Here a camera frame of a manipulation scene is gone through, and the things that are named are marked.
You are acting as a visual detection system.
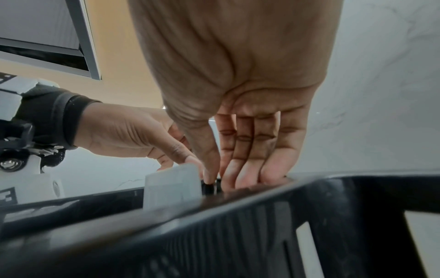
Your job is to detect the person's left hand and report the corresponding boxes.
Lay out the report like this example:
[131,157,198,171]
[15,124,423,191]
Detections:
[73,102,207,173]

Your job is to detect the steel range hood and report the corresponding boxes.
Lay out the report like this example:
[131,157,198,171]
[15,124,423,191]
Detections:
[0,0,103,81]

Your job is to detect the person's left forearm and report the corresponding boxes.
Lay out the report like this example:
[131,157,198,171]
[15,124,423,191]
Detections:
[13,84,104,168]

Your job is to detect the black slotted cutlery rack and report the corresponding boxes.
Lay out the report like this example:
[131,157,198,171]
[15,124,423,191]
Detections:
[0,173,440,278]

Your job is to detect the person's right hand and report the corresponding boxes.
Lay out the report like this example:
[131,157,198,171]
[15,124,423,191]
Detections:
[126,0,345,190]

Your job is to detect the wooden overhead cabinet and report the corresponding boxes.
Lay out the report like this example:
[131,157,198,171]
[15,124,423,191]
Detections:
[0,0,166,109]

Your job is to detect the white plastic card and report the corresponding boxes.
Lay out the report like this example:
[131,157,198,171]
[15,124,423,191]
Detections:
[142,163,204,211]

